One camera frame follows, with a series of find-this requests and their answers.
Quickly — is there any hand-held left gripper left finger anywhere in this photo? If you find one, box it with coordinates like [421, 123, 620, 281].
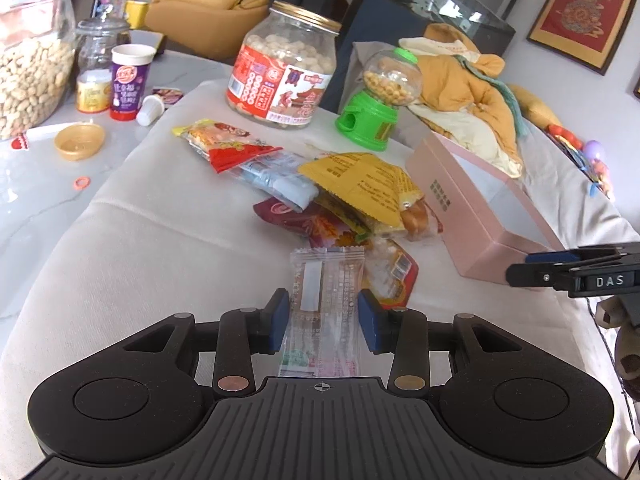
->
[120, 287, 291, 395]

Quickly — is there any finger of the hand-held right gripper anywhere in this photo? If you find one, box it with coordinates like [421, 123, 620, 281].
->
[504, 261, 572, 292]
[525, 242, 640, 265]

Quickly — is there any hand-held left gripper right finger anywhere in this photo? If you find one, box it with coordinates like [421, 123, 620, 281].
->
[356, 288, 522, 393]

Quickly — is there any pink cardboard box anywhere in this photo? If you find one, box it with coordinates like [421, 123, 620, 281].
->
[404, 132, 569, 287]

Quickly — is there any dark red snack pouch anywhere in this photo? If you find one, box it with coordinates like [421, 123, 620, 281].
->
[252, 197, 372, 249]

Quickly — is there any bread snack packet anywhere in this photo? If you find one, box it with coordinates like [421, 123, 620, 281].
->
[399, 194, 444, 242]

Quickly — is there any large yellow snack packet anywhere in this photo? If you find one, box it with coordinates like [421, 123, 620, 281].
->
[298, 152, 427, 239]

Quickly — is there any blue and white snack packet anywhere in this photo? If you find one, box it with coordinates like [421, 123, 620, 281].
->
[234, 152, 321, 212]

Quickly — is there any yellow and red snack packet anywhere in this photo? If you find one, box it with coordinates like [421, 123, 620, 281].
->
[172, 118, 284, 175]

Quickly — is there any grey sofa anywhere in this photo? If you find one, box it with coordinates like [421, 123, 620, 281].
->
[350, 39, 640, 311]

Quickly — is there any pile of colourful toys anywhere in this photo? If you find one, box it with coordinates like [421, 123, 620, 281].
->
[545, 122, 617, 202]

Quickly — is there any white table cloth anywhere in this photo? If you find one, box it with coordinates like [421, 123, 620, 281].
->
[0, 79, 637, 480]

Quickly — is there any yellow pillow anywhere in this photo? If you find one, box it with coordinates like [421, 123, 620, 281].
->
[505, 82, 564, 132]

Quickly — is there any orange and cream blanket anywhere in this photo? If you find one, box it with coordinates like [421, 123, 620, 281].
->
[399, 22, 527, 179]

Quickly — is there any green candy dispenser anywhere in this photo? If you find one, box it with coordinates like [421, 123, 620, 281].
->
[334, 47, 424, 152]

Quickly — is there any red label plastic nut jar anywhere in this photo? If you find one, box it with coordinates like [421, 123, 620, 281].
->
[225, 0, 342, 130]

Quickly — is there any small white bottle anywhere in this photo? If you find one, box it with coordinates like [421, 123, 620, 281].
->
[136, 94, 165, 126]

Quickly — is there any small flat printed packet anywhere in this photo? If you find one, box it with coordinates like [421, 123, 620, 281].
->
[149, 87, 185, 106]

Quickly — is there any gold plastic lid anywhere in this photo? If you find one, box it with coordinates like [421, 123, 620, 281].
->
[53, 122, 106, 162]

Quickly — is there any purple and white cup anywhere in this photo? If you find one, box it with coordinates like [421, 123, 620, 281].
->
[109, 43, 157, 124]

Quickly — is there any yellow armchair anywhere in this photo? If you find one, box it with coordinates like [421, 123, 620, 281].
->
[144, 0, 271, 57]

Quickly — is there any small glass jar with lid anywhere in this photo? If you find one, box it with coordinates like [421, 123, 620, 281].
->
[75, 16, 132, 114]

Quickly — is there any yellow cup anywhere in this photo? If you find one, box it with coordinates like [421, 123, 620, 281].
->
[124, 0, 152, 31]

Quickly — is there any large glass jar of peanuts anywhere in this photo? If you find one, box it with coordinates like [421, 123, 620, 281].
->
[0, 0, 77, 142]

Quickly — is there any red framed wall picture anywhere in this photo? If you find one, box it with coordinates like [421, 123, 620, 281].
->
[525, 0, 627, 77]

